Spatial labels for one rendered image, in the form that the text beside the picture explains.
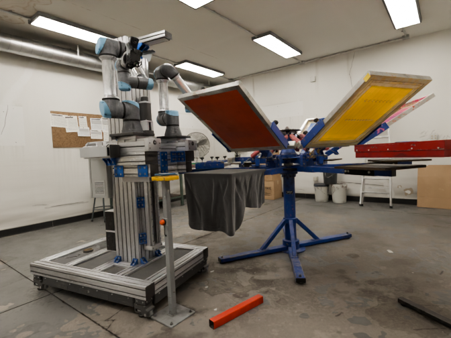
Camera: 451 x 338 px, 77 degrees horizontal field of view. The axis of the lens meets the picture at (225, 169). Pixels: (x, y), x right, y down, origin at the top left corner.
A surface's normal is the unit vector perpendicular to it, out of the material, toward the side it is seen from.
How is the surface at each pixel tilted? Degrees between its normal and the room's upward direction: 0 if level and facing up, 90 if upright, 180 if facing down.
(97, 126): 88
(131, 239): 90
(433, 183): 78
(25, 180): 90
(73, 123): 88
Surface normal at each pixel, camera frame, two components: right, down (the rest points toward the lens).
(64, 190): 0.79, 0.00
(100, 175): -0.43, 0.07
